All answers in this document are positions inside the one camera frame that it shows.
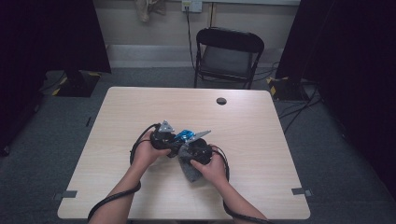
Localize black folding chair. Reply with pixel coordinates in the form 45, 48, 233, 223
193, 26, 266, 91

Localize black floor cables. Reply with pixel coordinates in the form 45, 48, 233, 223
252, 61, 323, 135

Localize grey tape strip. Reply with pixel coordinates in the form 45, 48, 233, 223
52, 189, 78, 201
290, 187, 314, 198

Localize white wall socket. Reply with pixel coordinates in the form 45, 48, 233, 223
181, 0, 204, 14

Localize dark curtain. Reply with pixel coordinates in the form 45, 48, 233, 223
275, 0, 396, 200
0, 0, 113, 157

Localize right hand-held gripper black cable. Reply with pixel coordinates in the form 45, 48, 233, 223
211, 144, 276, 224

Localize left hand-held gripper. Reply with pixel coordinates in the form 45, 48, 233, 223
149, 120, 180, 159

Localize black stand base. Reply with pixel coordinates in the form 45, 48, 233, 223
266, 76, 310, 102
51, 69, 102, 98

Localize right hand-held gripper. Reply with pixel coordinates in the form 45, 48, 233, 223
184, 129, 216, 166

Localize blue toy car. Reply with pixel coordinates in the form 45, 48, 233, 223
174, 129, 196, 145

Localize person's right hand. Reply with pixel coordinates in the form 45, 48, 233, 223
190, 145, 230, 188

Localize person's left hand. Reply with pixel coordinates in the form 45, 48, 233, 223
132, 136, 173, 172

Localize beige hanging cloth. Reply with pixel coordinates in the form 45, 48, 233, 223
134, 0, 167, 23

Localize black power cable at wall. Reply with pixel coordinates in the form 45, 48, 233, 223
185, 6, 197, 71

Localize grey terry cloth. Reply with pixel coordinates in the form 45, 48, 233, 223
177, 145, 204, 184

